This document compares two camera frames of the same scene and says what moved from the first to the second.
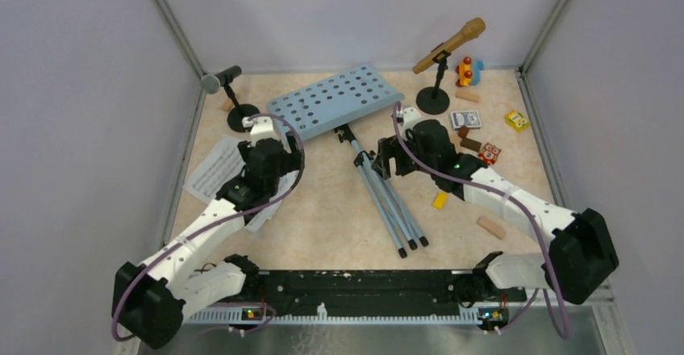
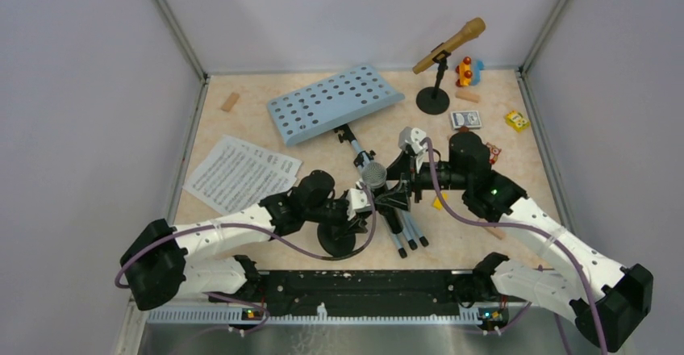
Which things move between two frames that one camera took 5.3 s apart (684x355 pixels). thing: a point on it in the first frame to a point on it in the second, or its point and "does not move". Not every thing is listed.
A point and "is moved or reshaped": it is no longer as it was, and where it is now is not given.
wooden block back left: x=227 y=106 does not move
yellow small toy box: x=517 y=120 does not move
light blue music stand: x=330 y=104 does not move
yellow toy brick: x=440 y=201 does not move
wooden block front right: x=492 y=227 does not move
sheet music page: x=222 y=164 is moved or reshaped
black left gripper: x=290 y=160 to x=356 y=225
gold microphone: x=473 y=29 does not move
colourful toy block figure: x=469 y=72 does not move
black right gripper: x=389 y=148 to x=405 y=165
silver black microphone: x=210 y=83 to x=374 y=176
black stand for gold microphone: x=435 y=100 does not move
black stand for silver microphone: x=239 y=112 to x=334 y=241
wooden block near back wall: x=468 y=94 does not move
